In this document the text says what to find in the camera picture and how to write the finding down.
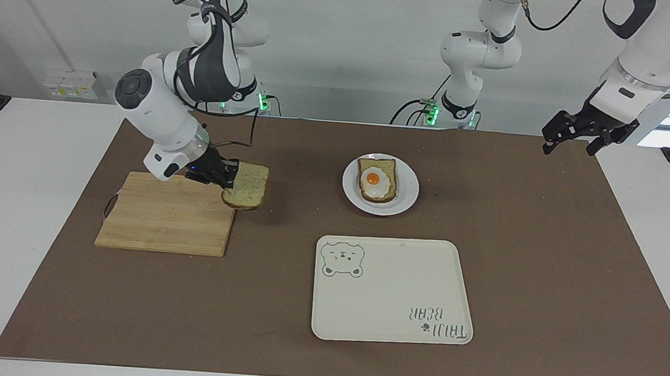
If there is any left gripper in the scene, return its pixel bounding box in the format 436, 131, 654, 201
540, 97, 642, 162

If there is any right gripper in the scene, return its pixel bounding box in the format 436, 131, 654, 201
184, 144, 241, 192

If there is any brown bread slice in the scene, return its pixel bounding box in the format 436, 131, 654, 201
219, 160, 271, 213

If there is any white round plate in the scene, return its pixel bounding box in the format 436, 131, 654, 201
340, 150, 423, 219

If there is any wooden cutting board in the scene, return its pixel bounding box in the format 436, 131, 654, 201
94, 169, 239, 259

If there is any fried egg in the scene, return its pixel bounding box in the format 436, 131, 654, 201
359, 165, 395, 200

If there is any bread slice under egg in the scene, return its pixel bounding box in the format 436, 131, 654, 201
354, 156, 401, 206

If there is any cream tray with bear print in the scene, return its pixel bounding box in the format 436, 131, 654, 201
309, 231, 480, 351

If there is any white wall socket strip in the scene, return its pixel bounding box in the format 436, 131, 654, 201
42, 68, 109, 102

